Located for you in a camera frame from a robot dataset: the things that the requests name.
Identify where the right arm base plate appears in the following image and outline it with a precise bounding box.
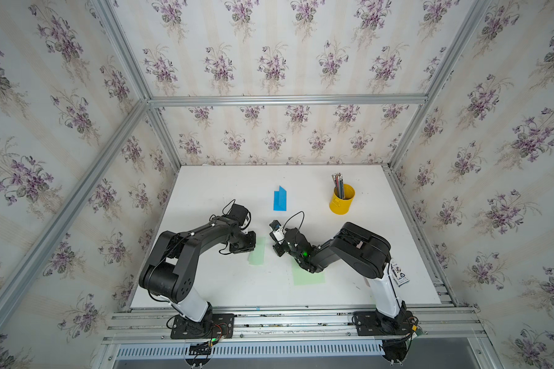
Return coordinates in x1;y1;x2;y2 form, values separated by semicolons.
352;311;419;337

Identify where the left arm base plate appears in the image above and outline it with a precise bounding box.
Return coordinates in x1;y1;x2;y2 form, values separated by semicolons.
166;314;235;340

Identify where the aluminium rail frame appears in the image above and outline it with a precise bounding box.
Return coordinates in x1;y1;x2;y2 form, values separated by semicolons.
92;281;502;368

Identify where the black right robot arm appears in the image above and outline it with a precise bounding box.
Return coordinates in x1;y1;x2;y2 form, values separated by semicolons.
269;220;406;321

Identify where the pen package box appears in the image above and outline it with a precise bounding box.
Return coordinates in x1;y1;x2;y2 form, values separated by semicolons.
389;260;410;287

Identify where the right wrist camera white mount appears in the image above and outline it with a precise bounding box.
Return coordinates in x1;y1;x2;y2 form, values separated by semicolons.
269;220;286;244

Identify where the yellow metal pencil bucket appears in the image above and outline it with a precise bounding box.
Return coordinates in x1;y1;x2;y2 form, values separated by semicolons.
329;184;355;215

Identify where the blue square paper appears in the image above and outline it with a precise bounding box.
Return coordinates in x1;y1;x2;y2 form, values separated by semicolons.
273;186;287;212

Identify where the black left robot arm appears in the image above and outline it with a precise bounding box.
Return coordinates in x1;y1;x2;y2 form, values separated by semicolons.
138;204;256;324

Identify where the green paper sheet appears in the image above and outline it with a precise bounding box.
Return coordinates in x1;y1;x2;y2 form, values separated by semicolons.
248;236;266;266
292;263;326;286

